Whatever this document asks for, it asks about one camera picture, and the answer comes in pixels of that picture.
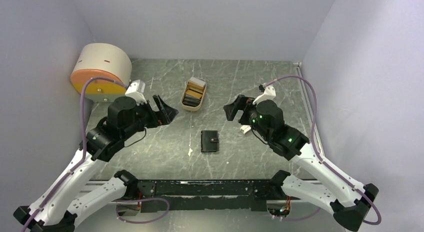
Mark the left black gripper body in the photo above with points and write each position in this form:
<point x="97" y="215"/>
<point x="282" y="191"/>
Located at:
<point x="146" y="116"/>

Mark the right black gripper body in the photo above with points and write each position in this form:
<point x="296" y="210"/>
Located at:
<point x="250" y="112"/>

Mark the beige wooden card tray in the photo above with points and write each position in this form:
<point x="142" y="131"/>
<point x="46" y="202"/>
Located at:
<point x="193" y="94"/>

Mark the black leather card holder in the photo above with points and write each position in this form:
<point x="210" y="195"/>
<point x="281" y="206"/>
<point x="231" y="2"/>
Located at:
<point x="209" y="141"/>

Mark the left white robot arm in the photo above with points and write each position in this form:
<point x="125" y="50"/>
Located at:
<point x="60" y="208"/>

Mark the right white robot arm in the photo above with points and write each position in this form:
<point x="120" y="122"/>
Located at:
<point x="345" y="198"/>

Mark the small white wooden block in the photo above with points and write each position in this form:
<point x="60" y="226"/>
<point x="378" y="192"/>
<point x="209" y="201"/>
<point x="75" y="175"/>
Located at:
<point x="245" y="129"/>

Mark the round pastel drawer box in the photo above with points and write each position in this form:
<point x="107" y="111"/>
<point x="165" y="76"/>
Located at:
<point x="102" y="60"/>

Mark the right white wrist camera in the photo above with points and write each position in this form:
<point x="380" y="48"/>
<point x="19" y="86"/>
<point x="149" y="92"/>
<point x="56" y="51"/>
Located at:
<point x="268" y="93"/>

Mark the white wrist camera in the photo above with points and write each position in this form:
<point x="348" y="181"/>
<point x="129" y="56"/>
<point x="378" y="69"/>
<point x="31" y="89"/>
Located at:
<point x="268" y="93"/>
<point x="136" y="91"/>

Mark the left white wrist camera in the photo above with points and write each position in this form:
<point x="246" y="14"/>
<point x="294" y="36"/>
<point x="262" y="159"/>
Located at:
<point x="136" y="91"/>

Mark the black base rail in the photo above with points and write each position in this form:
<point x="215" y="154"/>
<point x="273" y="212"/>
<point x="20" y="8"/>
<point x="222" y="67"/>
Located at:
<point x="252" y="194"/>

